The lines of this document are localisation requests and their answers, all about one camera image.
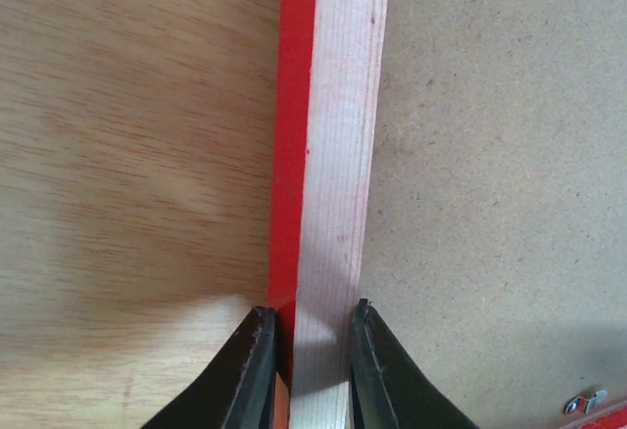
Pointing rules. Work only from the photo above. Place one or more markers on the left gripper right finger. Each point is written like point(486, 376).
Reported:
point(388, 390)

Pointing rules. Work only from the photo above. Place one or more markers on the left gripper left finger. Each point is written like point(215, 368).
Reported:
point(236, 390)

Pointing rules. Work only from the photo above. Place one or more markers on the red picture frame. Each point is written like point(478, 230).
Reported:
point(346, 72)

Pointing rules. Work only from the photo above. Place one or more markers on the brown frame backing board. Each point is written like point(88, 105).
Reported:
point(496, 232)

